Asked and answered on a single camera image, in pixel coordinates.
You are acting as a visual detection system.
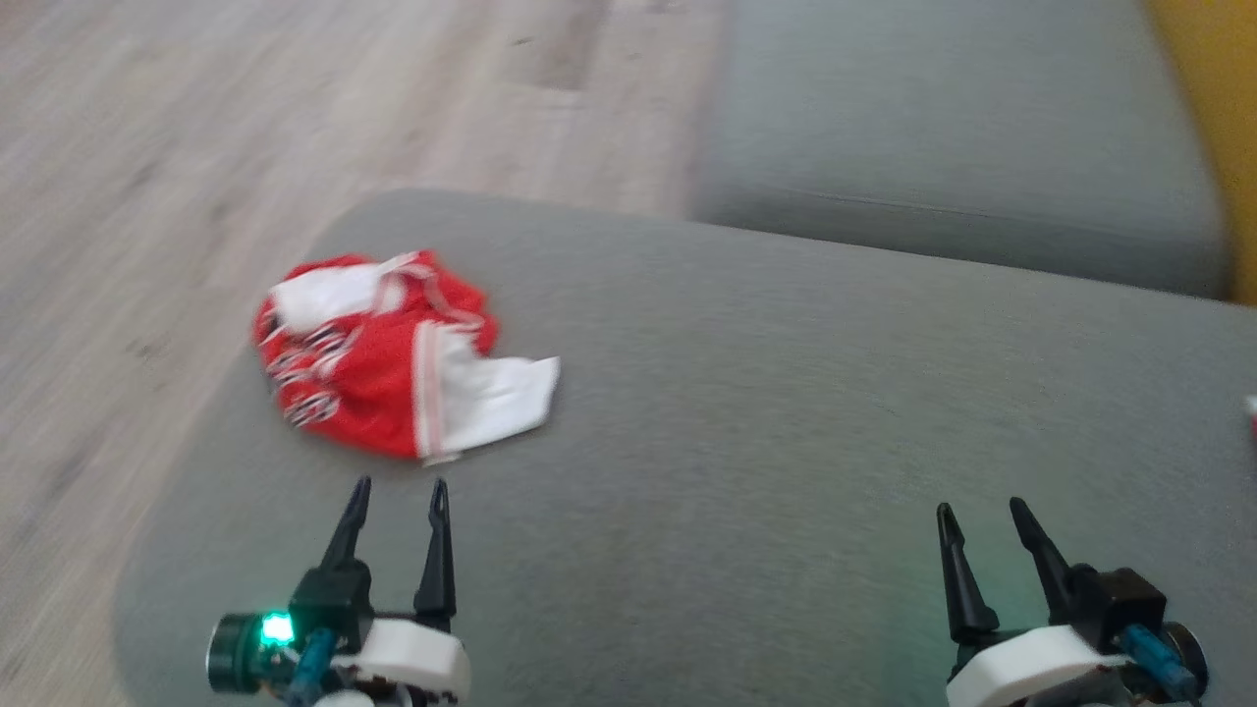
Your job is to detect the small grey sofa cushion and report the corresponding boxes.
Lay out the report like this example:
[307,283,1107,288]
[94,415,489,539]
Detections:
[690,0,1235,301]

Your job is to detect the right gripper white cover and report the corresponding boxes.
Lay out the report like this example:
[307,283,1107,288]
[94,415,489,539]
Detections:
[935,496,1210,707]

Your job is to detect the yellow cushion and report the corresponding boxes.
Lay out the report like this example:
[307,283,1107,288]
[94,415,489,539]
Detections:
[1142,0,1257,305]

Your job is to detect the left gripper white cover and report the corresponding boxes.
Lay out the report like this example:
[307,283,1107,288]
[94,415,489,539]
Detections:
[205,476,471,707]

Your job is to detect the large grey sofa seat cushion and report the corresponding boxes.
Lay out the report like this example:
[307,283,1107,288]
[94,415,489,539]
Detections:
[111,189,1257,707]

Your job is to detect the red white basketball jersey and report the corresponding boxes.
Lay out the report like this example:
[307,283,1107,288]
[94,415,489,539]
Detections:
[252,249,562,465]

